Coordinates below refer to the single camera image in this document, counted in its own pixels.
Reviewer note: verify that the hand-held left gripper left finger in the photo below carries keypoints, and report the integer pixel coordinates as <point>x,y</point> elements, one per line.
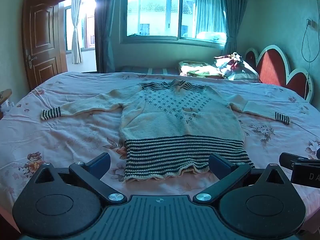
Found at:
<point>99,166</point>

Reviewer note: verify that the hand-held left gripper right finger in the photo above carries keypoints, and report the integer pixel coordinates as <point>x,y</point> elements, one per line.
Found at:
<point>220,166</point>

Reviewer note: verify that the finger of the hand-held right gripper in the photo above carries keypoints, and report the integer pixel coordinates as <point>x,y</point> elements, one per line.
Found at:
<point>293,160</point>
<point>306,176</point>

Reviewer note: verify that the cream knit sweater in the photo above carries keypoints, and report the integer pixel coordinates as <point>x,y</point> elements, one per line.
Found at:
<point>175,120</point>

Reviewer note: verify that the crumpled clothes pile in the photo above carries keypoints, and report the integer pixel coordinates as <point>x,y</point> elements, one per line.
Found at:
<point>228,60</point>

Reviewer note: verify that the bed with floral sheet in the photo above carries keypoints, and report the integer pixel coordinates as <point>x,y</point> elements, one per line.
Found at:
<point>75,135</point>

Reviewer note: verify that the striped pillow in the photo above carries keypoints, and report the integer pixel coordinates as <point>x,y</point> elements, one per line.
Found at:
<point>246,75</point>

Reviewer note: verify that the red heart-shaped headboard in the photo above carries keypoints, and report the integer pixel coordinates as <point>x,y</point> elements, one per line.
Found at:
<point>272,67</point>

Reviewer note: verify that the floral folded quilt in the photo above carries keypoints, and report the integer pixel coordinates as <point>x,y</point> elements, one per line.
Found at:
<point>200,68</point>

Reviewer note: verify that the wooden chair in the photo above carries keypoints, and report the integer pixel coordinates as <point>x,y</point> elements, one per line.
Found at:
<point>5,95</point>

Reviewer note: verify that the white doorway curtain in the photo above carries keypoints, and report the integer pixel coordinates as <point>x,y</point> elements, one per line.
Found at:
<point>76,35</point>

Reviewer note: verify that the brown wooden door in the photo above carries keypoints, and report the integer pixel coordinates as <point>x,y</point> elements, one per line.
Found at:
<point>41,37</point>

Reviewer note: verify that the dark teal curtain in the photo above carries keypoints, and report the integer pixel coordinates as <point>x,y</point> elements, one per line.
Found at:
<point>233,15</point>
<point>106,25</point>

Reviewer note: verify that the white-framed window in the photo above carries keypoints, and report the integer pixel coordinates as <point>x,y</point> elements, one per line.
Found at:
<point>160,12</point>

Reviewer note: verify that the wall power plug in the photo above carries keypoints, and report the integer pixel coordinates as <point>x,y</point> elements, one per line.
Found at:
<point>310,23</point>

